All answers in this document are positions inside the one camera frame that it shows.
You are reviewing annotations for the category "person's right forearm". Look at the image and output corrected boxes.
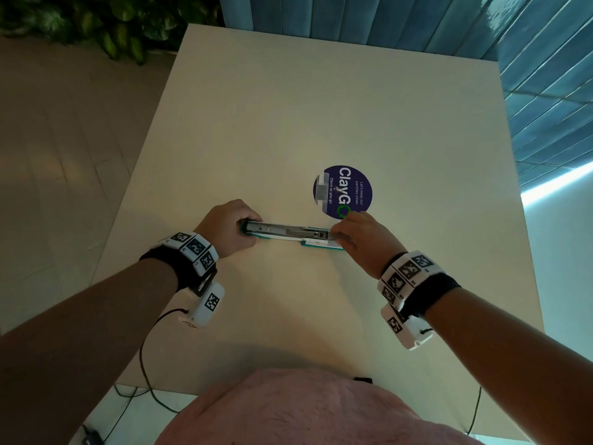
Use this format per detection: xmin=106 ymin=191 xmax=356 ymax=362
xmin=424 ymin=287 xmax=593 ymax=445

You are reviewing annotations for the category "person's left forearm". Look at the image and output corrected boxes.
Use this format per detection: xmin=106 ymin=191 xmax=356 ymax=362
xmin=0 ymin=258 xmax=179 ymax=445

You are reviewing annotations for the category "right wrist camera with markers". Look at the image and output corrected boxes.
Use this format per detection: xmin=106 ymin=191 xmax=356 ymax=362
xmin=377 ymin=250 xmax=461 ymax=351

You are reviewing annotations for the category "left wrist camera with markers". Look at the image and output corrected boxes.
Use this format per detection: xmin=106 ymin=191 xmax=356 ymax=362
xmin=140 ymin=232 xmax=226 ymax=329

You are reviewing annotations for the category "person's left hand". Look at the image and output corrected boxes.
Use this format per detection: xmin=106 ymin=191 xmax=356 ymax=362
xmin=194 ymin=199 xmax=264 ymax=260

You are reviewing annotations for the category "round purple sticker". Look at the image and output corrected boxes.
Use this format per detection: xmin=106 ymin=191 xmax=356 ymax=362
xmin=313 ymin=165 xmax=373 ymax=220

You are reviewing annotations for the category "wrist camera with markers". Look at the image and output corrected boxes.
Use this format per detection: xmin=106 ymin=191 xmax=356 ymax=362
xmin=377 ymin=250 xmax=461 ymax=351
xmin=140 ymin=232 xmax=226 ymax=329

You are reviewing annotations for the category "black cable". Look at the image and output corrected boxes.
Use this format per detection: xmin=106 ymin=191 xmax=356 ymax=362
xmin=82 ymin=308 xmax=190 ymax=445
xmin=465 ymin=386 xmax=483 ymax=436

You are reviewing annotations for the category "green leafy plant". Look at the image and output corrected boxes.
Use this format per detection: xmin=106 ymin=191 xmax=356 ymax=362
xmin=0 ymin=0 xmax=223 ymax=66

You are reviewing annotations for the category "person's pink shirt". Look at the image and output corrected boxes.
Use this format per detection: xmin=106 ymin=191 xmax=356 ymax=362
xmin=155 ymin=369 xmax=485 ymax=445

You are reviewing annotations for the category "green stapler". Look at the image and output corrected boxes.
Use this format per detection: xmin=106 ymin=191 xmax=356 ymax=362
xmin=239 ymin=219 xmax=346 ymax=251

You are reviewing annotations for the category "person's right hand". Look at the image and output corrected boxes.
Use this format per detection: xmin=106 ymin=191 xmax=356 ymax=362
xmin=330 ymin=210 xmax=408 ymax=280

